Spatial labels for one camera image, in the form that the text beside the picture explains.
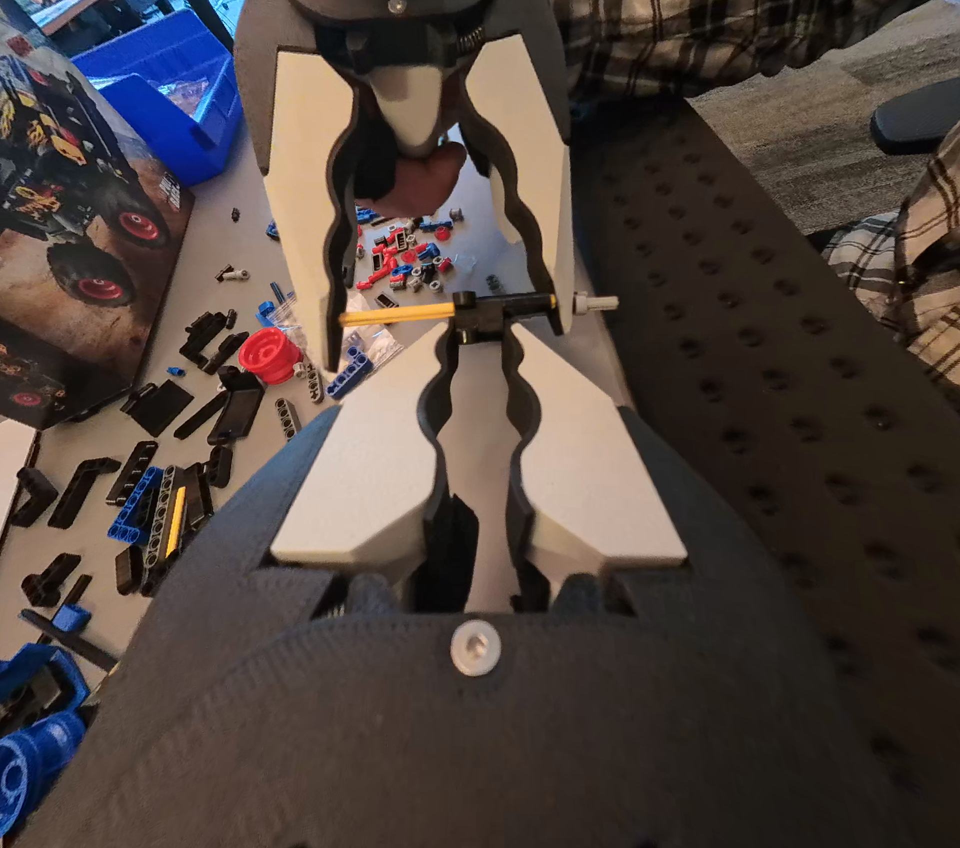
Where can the pile of red and blue connectors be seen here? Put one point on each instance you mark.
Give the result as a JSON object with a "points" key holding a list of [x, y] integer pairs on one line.
{"points": [[405, 255]]}

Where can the black square panel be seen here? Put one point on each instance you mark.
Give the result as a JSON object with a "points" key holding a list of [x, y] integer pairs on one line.
{"points": [[157, 405]]}

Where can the short grey beam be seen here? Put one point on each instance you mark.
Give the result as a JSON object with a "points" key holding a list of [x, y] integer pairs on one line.
{"points": [[313, 383]]}

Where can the person's right hand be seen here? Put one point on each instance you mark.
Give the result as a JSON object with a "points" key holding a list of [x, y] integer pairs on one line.
{"points": [[424, 184]]}

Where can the pile of black and blue bricks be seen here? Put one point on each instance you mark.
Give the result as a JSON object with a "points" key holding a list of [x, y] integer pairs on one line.
{"points": [[90, 480]]}

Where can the dark grey long beam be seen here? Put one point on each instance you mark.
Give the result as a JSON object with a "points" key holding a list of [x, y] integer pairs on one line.
{"points": [[289, 417]]}

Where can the blue angled beam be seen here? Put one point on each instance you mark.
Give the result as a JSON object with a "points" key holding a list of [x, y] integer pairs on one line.
{"points": [[352, 372], [135, 507]]}

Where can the black chair armrest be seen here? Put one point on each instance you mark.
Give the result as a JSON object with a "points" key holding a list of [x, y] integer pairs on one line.
{"points": [[915, 120]]}

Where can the short yellow axle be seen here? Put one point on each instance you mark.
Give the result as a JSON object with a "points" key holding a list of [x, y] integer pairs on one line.
{"points": [[175, 522]]}

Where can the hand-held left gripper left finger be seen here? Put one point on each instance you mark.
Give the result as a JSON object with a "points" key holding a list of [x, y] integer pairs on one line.
{"points": [[352, 488]]}

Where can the blue wheel hub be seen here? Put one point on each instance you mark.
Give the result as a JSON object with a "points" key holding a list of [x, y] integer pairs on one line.
{"points": [[30, 765]]}

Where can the grey desk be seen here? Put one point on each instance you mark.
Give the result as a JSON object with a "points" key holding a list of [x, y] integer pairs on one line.
{"points": [[225, 240]]}

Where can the red wheel hub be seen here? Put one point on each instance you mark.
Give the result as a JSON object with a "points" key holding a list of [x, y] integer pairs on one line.
{"points": [[266, 357]]}

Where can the long thin black axle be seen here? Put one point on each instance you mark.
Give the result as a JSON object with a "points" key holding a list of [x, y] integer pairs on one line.
{"points": [[67, 642]]}

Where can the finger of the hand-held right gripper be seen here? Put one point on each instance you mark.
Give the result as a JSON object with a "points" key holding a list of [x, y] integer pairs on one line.
{"points": [[300, 150], [532, 135]]}

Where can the small black axle connector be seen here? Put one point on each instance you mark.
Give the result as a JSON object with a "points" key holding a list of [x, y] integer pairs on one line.
{"points": [[480, 315]]}

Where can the person in plaid shirt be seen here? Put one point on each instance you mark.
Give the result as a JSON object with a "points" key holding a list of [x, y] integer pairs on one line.
{"points": [[922, 263]]}

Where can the blue plastic object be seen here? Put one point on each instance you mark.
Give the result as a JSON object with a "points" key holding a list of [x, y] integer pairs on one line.
{"points": [[165, 105]]}

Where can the black dotted mat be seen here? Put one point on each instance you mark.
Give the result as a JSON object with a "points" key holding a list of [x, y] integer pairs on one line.
{"points": [[750, 375]]}

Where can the black chassis on blue frame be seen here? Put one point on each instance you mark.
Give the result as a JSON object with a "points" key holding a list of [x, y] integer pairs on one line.
{"points": [[37, 683]]}

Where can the yellow axle with black connector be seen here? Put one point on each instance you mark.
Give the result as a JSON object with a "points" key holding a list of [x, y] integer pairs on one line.
{"points": [[397, 315]]}

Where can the clear bag of parts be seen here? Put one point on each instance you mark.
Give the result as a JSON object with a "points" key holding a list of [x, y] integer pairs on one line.
{"points": [[375, 342]]}

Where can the white pin with black connector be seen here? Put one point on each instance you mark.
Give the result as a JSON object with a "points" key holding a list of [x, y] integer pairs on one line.
{"points": [[234, 275]]}

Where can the black toy set box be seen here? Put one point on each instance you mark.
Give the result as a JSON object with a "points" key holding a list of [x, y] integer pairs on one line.
{"points": [[75, 225]]}

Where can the black curved panel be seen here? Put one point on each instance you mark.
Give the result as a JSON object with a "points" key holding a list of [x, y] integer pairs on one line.
{"points": [[238, 409]]}

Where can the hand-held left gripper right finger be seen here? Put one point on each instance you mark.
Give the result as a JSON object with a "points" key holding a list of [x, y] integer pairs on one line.
{"points": [[600, 488]]}

